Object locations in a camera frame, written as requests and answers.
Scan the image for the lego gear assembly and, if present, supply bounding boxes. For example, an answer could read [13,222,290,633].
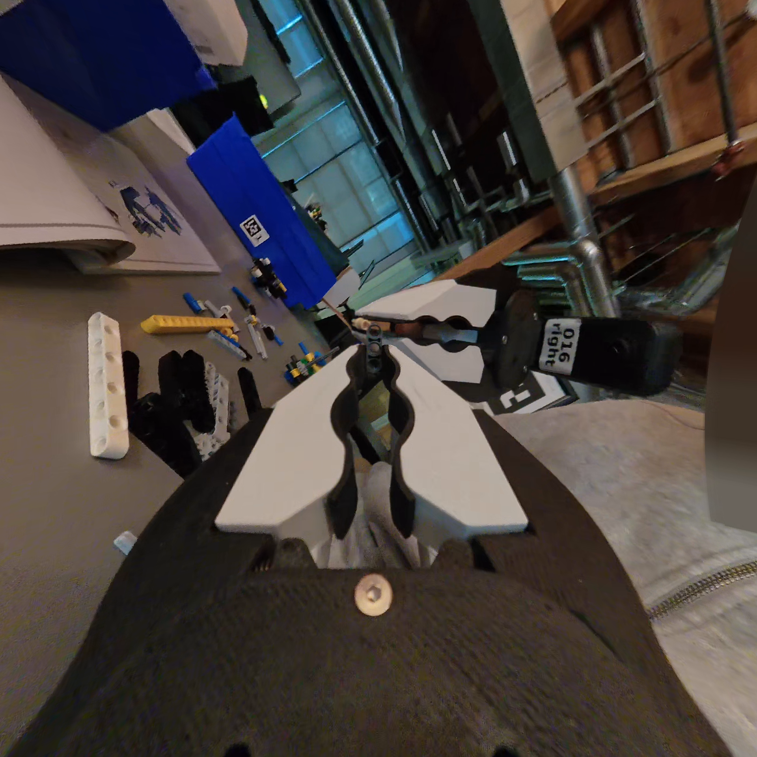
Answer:
[285,349,341,385]

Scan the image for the white paper bags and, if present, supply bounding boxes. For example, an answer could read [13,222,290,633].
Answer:
[162,0,249,66]

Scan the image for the silver metal duct pipe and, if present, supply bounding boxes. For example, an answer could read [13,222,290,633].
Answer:
[547,162,622,323]

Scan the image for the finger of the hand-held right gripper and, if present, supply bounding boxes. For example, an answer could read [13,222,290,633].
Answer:
[355,279,498,332]
[390,332,492,409]

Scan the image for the blue plastic bin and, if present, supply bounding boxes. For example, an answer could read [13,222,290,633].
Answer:
[186,112,338,310]
[0,0,216,134]

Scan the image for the open lego instruction booklet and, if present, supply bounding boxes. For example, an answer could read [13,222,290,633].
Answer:
[0,71,222,276]

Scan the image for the white lego beam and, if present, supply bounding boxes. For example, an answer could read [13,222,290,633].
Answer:
[89,312,130,459]

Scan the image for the black and blue lego assembly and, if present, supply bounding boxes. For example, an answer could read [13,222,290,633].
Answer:
[248,257,289,299]

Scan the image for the thin light grey lego liftarm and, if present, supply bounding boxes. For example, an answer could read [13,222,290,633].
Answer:
[207,330,252,360]

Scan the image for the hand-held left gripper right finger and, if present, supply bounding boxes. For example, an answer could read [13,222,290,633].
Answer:
[383,348,530,539]

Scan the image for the thick light grey lego beam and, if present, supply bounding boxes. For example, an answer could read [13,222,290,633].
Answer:
[189,362,233,462]

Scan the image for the long yellow lego beam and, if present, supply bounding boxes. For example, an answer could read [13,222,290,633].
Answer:
[141,315,237,336]

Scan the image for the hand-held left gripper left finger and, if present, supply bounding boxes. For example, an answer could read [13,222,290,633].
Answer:
[214,346,359,540]

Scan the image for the long black lego beam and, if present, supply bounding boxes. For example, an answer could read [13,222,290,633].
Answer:
[237,367,265,416]

